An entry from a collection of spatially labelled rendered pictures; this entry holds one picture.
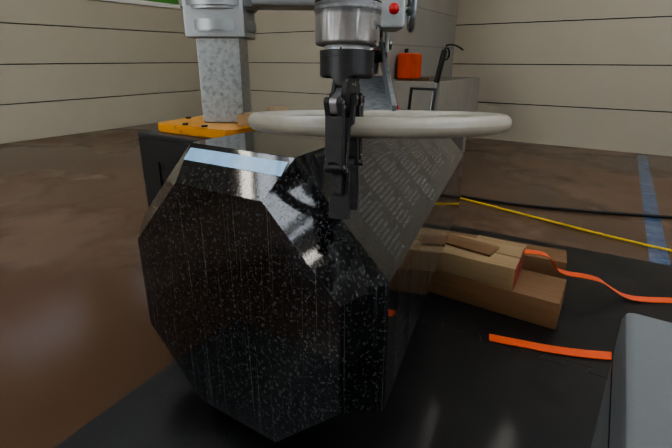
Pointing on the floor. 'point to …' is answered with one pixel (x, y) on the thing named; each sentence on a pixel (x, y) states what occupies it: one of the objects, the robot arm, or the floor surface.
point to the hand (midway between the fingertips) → (344, 192)
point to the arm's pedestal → (638, 387)
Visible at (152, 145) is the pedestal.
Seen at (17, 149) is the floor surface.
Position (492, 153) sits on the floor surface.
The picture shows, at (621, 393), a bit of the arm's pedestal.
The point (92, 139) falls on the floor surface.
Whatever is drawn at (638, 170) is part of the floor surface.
